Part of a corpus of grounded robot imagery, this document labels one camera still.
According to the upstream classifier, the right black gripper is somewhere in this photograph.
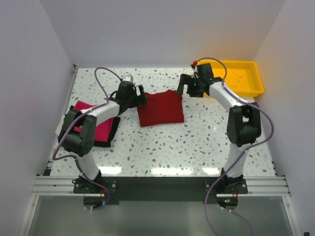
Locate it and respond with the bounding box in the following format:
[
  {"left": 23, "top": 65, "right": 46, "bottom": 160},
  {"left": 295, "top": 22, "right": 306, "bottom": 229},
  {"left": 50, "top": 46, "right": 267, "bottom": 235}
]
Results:
[{"left": 176, "top": 74, "right": 204, "bottom": 98}]

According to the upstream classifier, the dark red t shirt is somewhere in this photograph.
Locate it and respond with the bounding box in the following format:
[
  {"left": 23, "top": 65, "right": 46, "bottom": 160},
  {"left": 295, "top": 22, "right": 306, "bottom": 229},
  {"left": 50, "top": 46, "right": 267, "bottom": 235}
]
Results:
[{"left": 137, "top": 90, "right": 185, "bottom": 127}]

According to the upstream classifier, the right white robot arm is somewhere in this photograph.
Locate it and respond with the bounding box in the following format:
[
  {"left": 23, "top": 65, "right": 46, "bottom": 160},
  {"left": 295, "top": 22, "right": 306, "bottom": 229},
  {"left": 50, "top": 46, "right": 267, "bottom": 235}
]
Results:
[{"left": 176, "top": 61, "right": 261, "bottom": 193}]

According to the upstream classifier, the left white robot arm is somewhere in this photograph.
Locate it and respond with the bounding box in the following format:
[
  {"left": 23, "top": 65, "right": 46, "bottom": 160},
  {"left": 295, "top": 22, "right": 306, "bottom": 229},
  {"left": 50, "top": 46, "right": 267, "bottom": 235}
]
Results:
[{"left": 53, "top": 81, "right": 148, "bottom": 193}]

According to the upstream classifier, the folded black t shirt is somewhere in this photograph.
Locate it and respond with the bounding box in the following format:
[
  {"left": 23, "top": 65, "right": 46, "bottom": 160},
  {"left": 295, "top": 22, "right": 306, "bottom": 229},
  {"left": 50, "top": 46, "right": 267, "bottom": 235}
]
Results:
[{"left": 63, "top": 105, "right": 121, "bottom": 148}]

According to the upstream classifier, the folded pink t shirt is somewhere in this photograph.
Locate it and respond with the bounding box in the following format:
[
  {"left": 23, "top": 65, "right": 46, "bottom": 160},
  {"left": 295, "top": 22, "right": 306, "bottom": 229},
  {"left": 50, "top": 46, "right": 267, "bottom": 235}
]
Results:
[{"left": 74, "top": 101, "right": 114, "bottom": 144}]

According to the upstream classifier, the yellow plastic tray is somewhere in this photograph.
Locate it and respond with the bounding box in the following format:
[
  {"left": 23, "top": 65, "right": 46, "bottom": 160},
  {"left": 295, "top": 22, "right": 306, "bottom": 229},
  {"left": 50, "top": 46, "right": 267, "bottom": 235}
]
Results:
[{"left": 192, "top": 59, "right": 264, "bottom": 97}]

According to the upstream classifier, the folded white t shirt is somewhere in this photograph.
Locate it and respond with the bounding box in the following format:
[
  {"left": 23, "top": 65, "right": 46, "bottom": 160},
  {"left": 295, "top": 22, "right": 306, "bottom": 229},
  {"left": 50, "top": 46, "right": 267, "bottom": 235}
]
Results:
[{"left": 55, "top": 121, "right": 63, "bottom": 136}]

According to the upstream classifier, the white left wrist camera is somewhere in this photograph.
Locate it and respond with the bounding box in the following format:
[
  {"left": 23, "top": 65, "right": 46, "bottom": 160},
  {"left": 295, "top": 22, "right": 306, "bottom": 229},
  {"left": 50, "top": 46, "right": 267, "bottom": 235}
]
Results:
[{"left": 123, "top": 74, "right": 134, "bottom": 83}]

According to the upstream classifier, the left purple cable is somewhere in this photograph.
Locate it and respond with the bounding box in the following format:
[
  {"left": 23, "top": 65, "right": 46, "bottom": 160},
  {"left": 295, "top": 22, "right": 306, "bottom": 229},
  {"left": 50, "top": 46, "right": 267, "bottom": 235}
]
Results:
[{"left": 52, "top": 66, "right": 124, "bottom": 211}]

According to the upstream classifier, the aluminium frame rail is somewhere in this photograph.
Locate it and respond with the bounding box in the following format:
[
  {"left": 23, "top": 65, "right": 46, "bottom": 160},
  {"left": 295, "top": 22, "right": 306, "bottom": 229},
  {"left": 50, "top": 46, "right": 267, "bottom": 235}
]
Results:
[{"left": 31, "top": 176, "right": 290, "bottom": 197}]

